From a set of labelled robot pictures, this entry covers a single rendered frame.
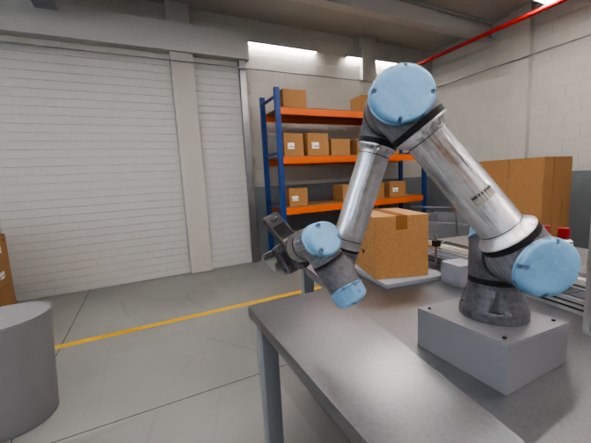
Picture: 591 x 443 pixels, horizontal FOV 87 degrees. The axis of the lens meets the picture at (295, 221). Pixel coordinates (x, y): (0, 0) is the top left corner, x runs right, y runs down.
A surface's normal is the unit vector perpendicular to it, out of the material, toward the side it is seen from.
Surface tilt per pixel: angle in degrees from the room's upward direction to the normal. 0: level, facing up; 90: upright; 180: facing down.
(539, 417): 0
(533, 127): 90
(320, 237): 72
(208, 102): 90
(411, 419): 0
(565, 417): 0
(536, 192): 90
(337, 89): 90
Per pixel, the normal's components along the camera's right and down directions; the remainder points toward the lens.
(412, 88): -0.21, -0.01
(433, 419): -0.05, -0.99
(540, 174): -0.84, 0.11
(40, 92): 0.44, 0.10
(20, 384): 0.81, 0.10
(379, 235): 0.12, 0.13
